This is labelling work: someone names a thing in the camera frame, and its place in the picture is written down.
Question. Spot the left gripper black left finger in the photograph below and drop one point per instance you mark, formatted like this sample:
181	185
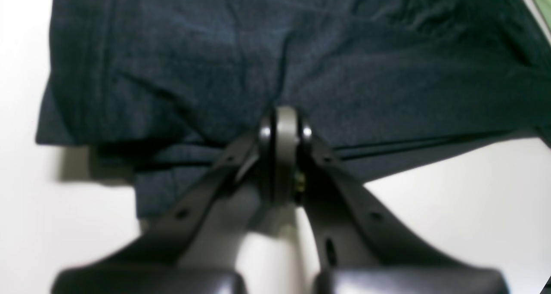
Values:
194	246

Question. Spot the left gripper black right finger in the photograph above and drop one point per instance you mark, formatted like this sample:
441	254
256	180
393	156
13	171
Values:
362	247

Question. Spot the black long-sleeve shirt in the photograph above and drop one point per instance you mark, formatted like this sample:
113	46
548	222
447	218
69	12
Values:
162	86

